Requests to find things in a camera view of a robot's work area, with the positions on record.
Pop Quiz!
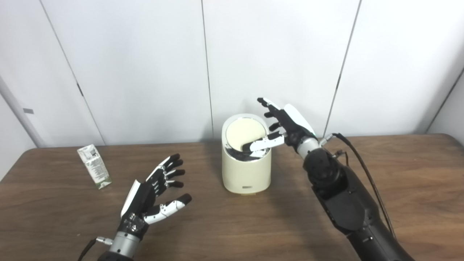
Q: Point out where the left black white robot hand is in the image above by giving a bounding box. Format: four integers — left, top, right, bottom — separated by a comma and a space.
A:
117, 154, 192, 240

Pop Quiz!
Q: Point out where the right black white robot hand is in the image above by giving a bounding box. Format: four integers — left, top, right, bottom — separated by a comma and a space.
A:
242, 97, 319, 153

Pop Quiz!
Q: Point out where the white green milk carton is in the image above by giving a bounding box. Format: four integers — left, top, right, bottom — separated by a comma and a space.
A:
77, 144, 112, 190

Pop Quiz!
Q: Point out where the cream-colored lidded bin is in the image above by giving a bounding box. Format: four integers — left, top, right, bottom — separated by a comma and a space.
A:
221, 113, 272, 196

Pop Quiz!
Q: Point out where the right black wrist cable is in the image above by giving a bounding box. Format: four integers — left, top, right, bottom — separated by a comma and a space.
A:
319, 133, 397, 240

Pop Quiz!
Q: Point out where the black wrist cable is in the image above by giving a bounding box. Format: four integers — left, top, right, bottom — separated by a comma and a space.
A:
319, 133, 397, 240
77, 236, 113, 261

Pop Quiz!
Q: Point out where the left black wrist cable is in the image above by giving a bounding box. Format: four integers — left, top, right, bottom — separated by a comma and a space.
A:
77, 236, 113, 261

